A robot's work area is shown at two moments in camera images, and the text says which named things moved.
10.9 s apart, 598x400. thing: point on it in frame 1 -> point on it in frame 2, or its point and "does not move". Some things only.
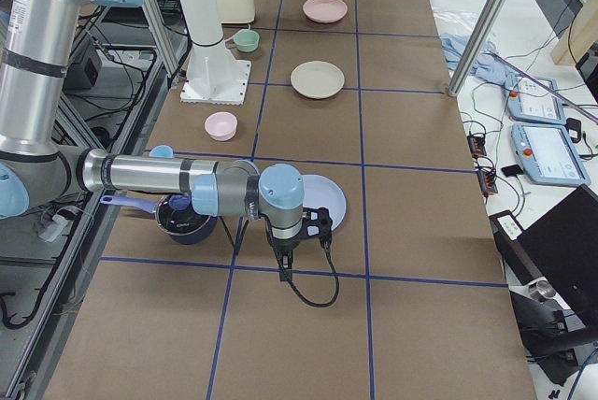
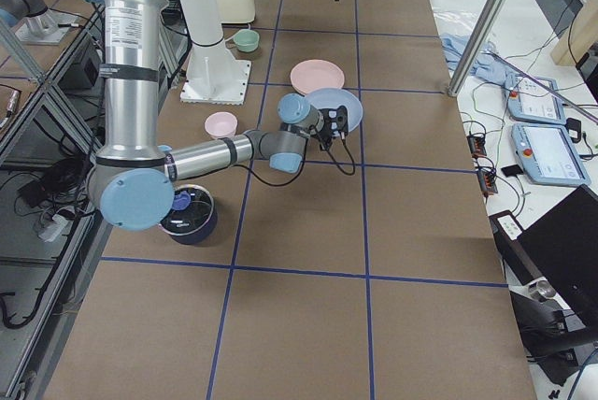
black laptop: x=560 y=245 does not move
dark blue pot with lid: x=176 y=215 does not move
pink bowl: x=221 y=125 does not move
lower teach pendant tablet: x=548 y=156 does not move
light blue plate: x=321 y=192 -> x=332 y=98
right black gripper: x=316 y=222 -> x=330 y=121
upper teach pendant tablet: x=529 y=102 does not move
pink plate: x=324 y=9 -> x=316 y=74
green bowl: x=247 y=40 does not move
